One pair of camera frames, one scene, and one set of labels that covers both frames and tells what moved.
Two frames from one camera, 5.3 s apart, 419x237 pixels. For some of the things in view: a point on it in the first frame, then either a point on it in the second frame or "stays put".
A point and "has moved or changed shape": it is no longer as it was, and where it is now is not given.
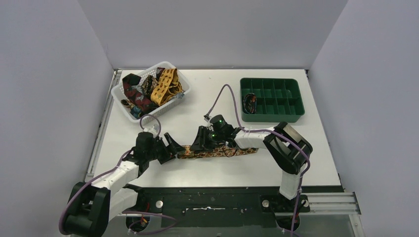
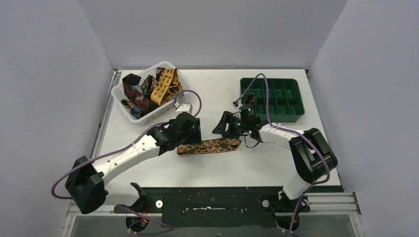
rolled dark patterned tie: [250, 103] stays put
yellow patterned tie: [167, 87] stays put
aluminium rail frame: [339, 203] stays put
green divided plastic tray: [279, 100] stays put
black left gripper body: [164, 149] → [195, 131]
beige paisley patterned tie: [186, 151] has moved or changed shape
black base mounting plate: [241, 207] stays put
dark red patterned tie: [135, 93] stays put
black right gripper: [200, 143] → [228, 117]
